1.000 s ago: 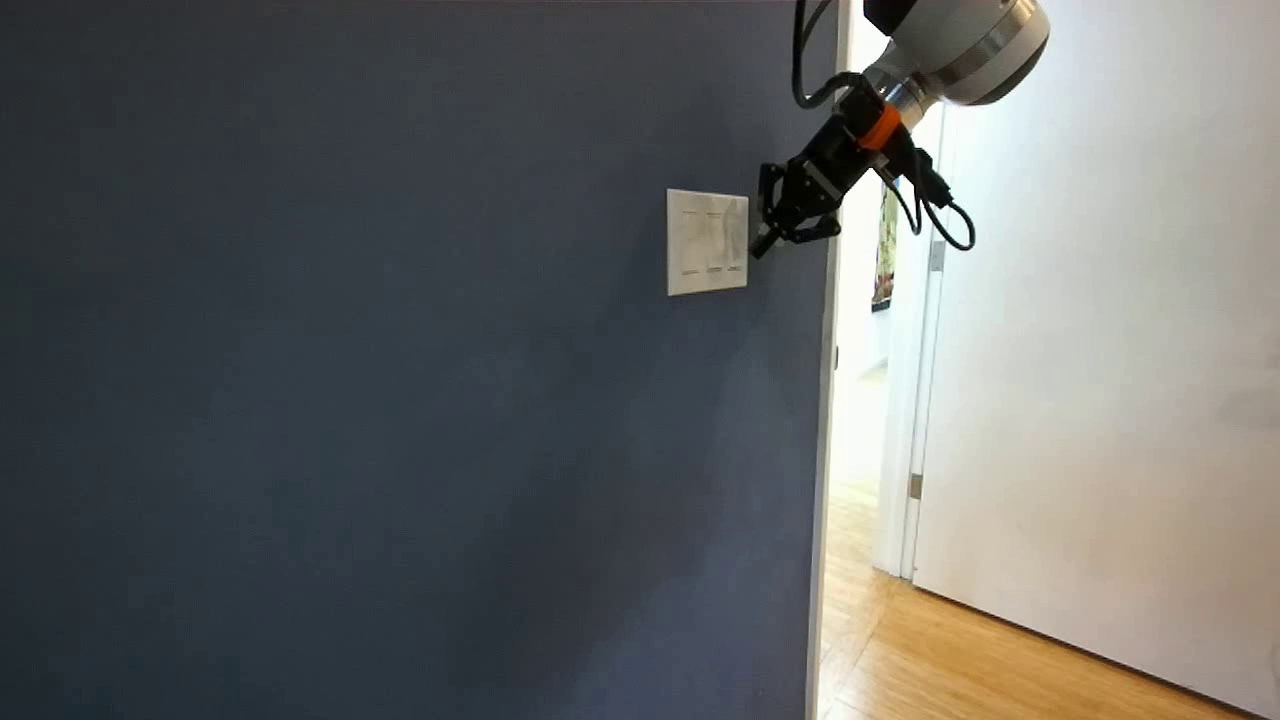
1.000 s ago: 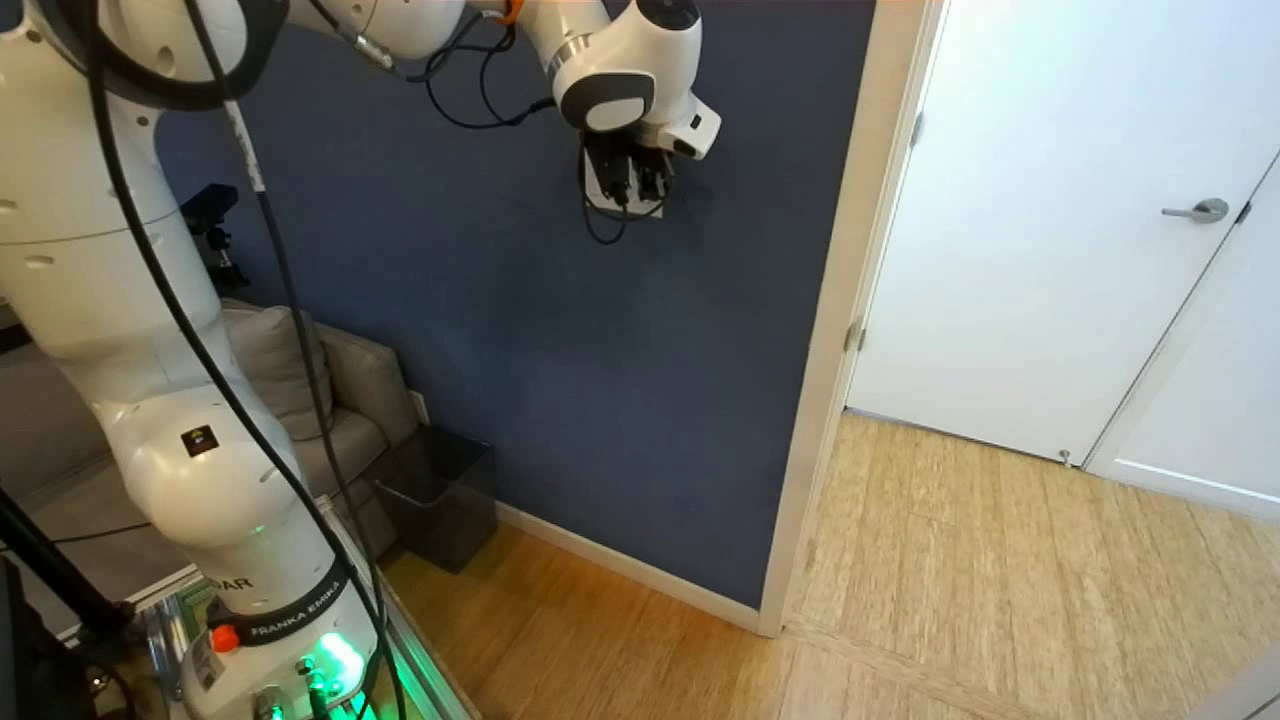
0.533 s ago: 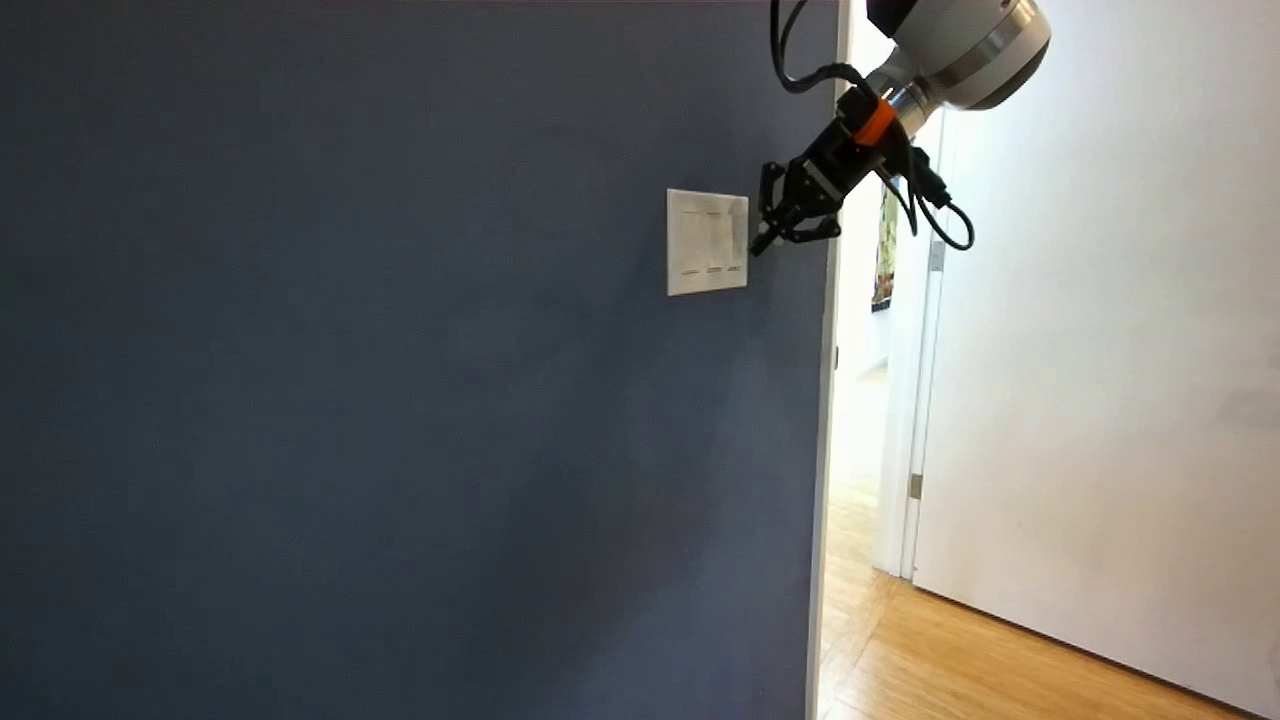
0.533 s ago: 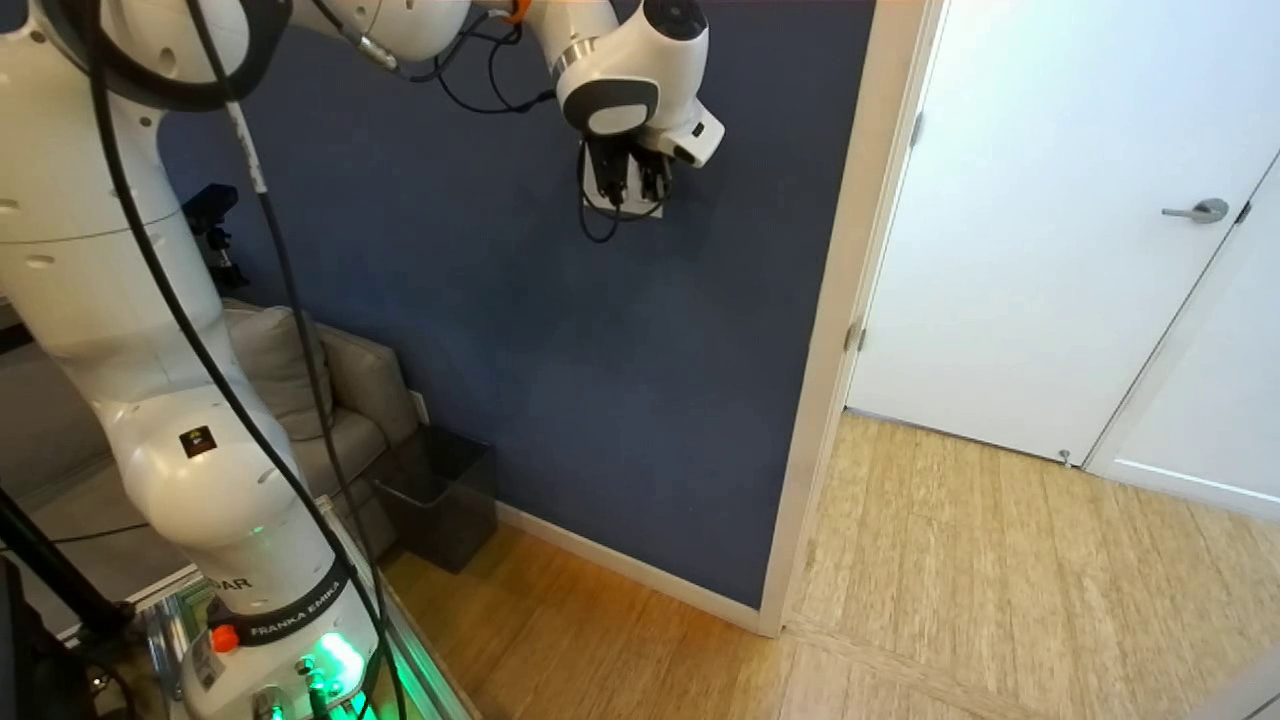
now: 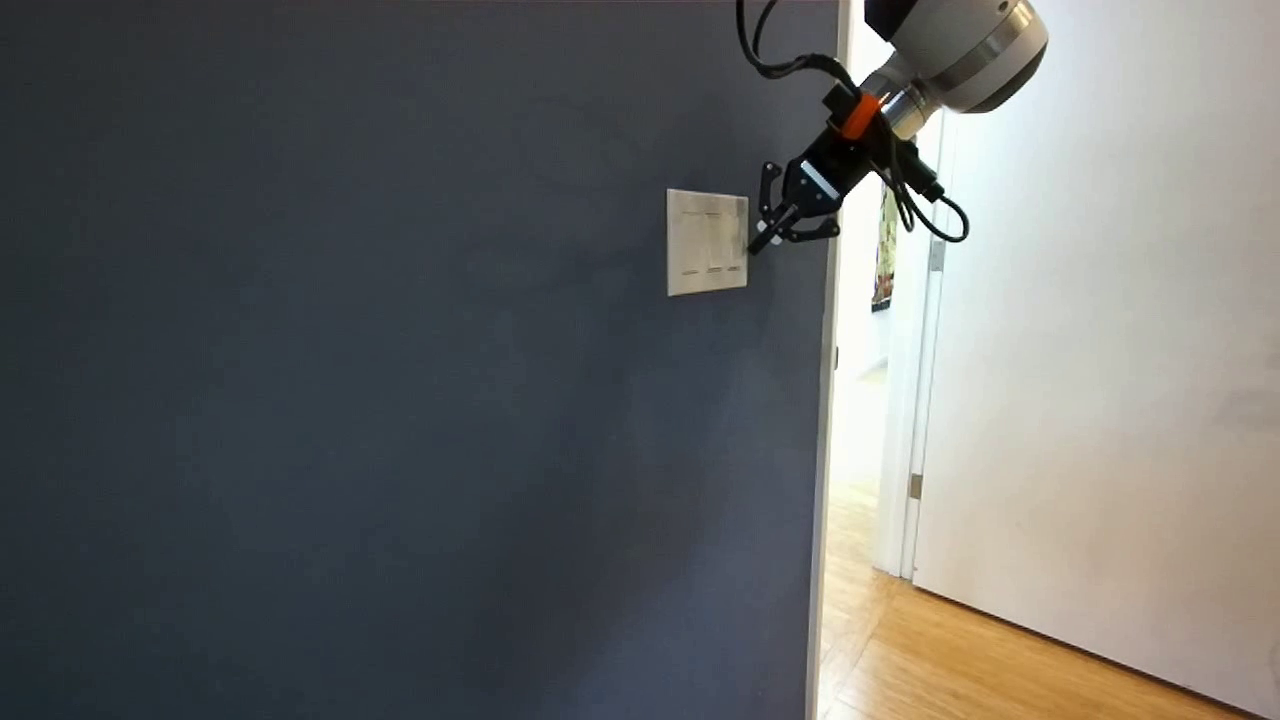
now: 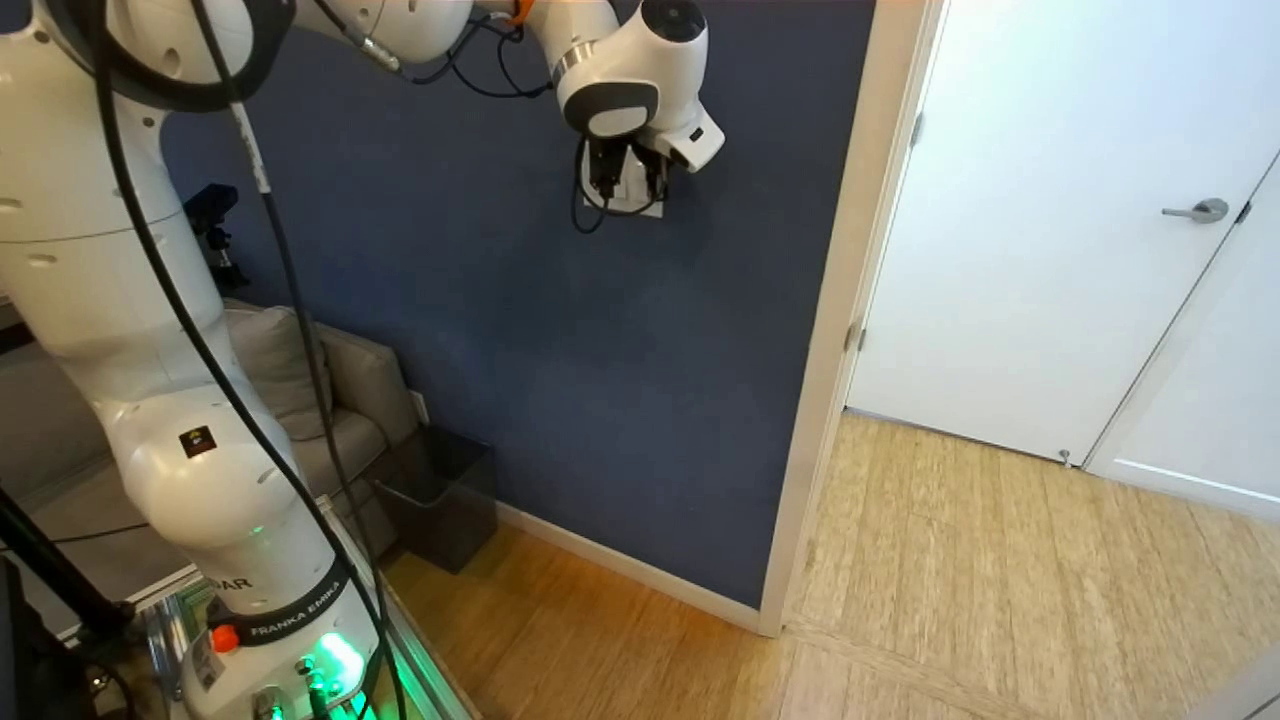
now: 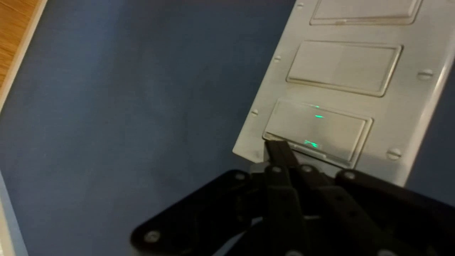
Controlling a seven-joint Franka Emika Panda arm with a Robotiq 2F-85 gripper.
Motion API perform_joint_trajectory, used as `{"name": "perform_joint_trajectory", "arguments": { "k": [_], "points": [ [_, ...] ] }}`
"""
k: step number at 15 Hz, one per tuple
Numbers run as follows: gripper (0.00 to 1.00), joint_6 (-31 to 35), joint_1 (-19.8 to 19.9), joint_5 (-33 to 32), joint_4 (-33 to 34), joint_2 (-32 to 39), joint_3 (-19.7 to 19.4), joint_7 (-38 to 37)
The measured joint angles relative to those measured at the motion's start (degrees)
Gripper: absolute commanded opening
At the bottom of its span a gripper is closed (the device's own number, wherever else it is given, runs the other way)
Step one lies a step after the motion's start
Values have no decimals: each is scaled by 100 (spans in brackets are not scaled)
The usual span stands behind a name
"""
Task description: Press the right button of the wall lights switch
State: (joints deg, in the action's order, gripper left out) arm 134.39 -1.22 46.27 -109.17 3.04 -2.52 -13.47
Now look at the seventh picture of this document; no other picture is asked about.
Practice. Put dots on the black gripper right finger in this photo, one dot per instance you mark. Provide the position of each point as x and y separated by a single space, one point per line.
378 218

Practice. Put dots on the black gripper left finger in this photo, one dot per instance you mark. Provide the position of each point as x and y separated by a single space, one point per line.
281 204

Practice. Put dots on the white rocker switch button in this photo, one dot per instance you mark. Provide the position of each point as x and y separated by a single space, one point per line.
364 9
317 129
342 66

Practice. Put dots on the white wall switch plate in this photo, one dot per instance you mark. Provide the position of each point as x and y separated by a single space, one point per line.
406 129

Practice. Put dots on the white wall corner trim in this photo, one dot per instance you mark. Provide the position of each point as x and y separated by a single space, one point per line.
8 222

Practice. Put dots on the white baseboard on blue wall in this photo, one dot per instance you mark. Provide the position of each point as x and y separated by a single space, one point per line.
21 52

